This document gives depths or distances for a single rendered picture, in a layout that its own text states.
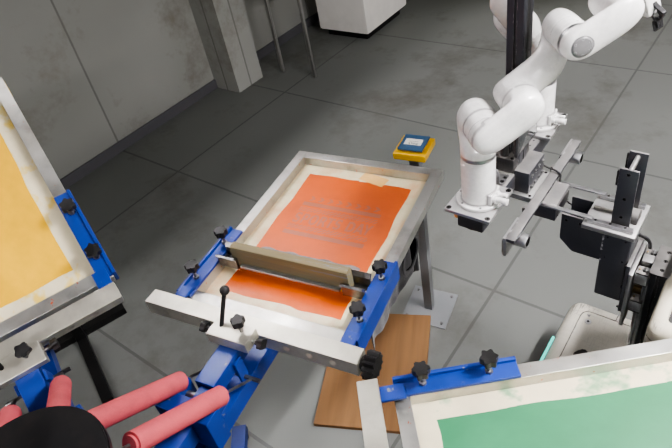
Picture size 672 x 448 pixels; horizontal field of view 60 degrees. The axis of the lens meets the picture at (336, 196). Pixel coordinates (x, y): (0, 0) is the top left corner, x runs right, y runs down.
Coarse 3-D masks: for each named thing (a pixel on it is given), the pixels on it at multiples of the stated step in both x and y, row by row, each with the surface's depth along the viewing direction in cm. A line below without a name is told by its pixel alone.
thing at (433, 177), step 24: (288, 168) 221; (336, 168) 222; (360, 168) 216; (384, 168) 211; (408, 168) 209; (432, 168) 206; (432, 192) 196; (408, 216) 188; (240, 240) 195; (408, 240) 181; (240, 312) 168; (264, 312) 166; (336, 336) 156
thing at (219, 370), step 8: (216, 352) 151; (224, 352) 151; (232, 352) 151; (240, 352) 152; (216, 360) 149; (224, 360) 149; (232, 360) 149; (208, 368) 148; (216, 368) 147; (224, 368) 147; (232, 368) 150; (200, 376) 146; (208, 376) 146; (216, 376) 146; (224, 376) 147; (232, 376) 150; (200, 384) 146; (208, 384) 144; (216, 384) 144; (224, 384) 147
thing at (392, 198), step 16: (352, 192) 209; (368, 192) 207; (384, 192) 206; (400, 192) 204; (400, 208) 198; (384, 224) 193; (368, 240) 188; (384, 240) 187; (320, 256) 186; (336, 256) 184; (352, 256) 183; (368, 256) 182; (304, 288) 176; (320, 288) 175; (288, 304) 172; (304, 304) 171; (320, 304) 170; (336, 304) 169
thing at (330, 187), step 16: (320, 176) 220; (304, 192) 213; (320, 192) 212; (336, 192) 210; (288, 208) 208; (272, 224) 202; (272, 240) 195; (288, 240) 194; (304, 240) 193; (240, 272) 186; (240, 288) 180; (256, 288) 179; (272, 288) 178; (288, 288) 177
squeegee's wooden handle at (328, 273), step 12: (240, 252) 179; (252, 252) 177; (264, 252) 176; (276, 252) 175; (240, 264) 184; (252, 264) 181; (264, 264) 178; (276, 264) 175; (288, 264) 172; (300, 264) 170; (312, 264) 168; (324, 264) 168; (336, 264) 167; (300, 276) 174; (312, 276) 171; (324, 276) 168; (336, 276) 166; (348, 276) 165
